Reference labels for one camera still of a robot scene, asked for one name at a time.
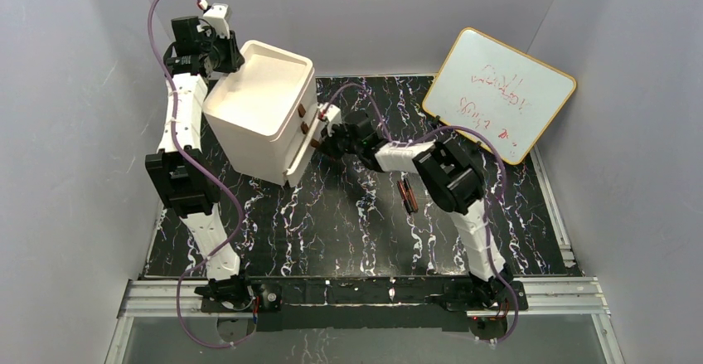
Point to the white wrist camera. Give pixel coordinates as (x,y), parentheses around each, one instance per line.
(217,15)
(329,116)

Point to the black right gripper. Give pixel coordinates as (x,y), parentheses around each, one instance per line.
(333,140)

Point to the dark brown makeup pencil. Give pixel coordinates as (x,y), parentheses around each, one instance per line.
(405,195)

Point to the yellow framed whiteboard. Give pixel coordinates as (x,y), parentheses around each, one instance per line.
(490,87)

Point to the white drawer organizer box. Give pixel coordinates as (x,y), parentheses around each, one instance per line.
(261,113)

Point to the aluminium right side rail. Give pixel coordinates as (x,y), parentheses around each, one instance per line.
(556,219)

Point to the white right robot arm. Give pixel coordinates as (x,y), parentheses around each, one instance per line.
(454,184)

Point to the aluminium front mounting rail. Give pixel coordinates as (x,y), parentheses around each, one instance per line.
(535,295)

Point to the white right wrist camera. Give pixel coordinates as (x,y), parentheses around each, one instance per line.
(329,116)

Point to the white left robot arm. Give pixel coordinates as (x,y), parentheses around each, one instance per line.
(178,169)

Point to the white drawer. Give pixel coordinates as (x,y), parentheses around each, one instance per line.
(302,158)

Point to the reddish brown makeup pencil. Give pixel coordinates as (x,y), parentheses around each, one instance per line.
(410,197)

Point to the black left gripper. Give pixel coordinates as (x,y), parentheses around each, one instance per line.
(228,57)

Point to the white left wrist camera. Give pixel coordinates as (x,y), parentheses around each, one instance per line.
(217,15)

